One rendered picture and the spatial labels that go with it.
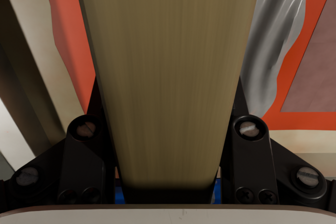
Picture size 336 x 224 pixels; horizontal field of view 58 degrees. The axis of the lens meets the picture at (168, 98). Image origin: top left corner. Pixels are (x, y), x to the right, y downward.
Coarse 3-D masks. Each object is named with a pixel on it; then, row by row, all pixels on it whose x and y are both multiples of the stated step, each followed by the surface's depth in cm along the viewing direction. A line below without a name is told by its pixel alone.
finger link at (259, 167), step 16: (240, 128) 10; (256, 128) 10; (240, 144) 9; (256, 144) 9; (240, 160) 9; (256, 160) 9; (272, 160) 9; (224, 176) 11; (240, 176) 8; (256, 176) 8; (272, 176) 8; (224, 192) 10; (240, 192) 8; (256, 192) 8; (272, 192) 8
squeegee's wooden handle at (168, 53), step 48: (96, 0) 5; (144, 0) 4; (192, 0) 4; (240, 0) 5; (96, 48) 5; (144, 48) 5; (192, 48) 5; (240, 48) 5; (144, 96) 6; (192, 96) 6; (144, 144) 7; (192, 144) 7; (144, 192) 9; (192, 192) 9
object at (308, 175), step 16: (240, 80) 12; (240, 96) 11; (240, 112) 11; (224, 144) 10; (272, 144) 10; (224, 160) 11; (288, 160) 9; (304, 160) 9; (288, 176) 9; (304, 176) 9; (320, 176) 9; (288, 192) 9; (304, 192) 9; (320, 192) 9
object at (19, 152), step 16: (0, 48) 27; (0, 64) 27; (0, 80) 27; (16, 80) 29; (0, 96) 27; (16, 96) 29; (0, 112) 28; (16, 112) 29; (32, 112) 33; (0, 128) 30; (16, 128) 30; (32, 128) 33; (0, 144) 32; (16, 144) 32; (32, 144) 33; (48, 144) 37; (16, 160) 34; (320, 160) 39
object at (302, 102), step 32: (64, 0) 24; (320, 0) 24; (64, 32) 26; (320, 32) 26; (288, 64) 29; (320, 64) 29; (288, 96) 32; (320, 96) 32; (288, 128) 36; (320, 128) 36
